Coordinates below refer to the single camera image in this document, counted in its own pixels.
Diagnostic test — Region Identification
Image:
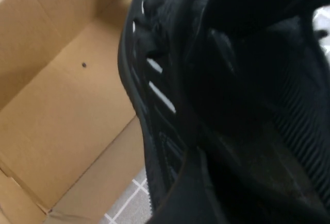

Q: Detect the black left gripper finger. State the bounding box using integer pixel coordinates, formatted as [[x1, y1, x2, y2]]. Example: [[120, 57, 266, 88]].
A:
[[152, 154, 215, 224]]

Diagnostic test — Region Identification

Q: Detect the black knit sneaker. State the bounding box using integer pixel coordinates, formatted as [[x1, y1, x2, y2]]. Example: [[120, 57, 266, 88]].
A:
[[117, 0, 330, 224]]

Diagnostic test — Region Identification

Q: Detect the brown cardboard shoe box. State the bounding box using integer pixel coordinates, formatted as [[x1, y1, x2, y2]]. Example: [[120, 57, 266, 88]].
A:
[[0, 0, 149, 224]]

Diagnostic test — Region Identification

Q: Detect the grey white-grid tablecloth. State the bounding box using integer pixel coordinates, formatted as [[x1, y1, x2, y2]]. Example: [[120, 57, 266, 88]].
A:
[[51, 174, 155, 224]]

